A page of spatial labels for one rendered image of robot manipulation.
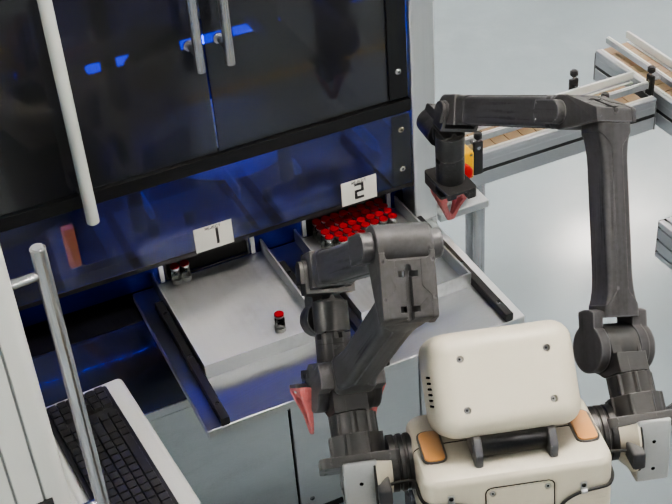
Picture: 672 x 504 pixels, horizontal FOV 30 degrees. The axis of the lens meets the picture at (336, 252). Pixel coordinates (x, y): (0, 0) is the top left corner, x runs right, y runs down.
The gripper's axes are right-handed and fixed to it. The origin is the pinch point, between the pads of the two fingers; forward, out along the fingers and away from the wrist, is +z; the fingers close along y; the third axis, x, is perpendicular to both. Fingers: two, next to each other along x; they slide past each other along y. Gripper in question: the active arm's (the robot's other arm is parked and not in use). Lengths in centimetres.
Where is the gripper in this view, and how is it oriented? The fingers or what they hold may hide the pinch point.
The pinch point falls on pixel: (450, 215)
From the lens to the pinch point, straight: 253.3
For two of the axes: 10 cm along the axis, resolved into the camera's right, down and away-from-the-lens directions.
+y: -4.2, -5.4, 7.3
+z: 0.6, 7.9, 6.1
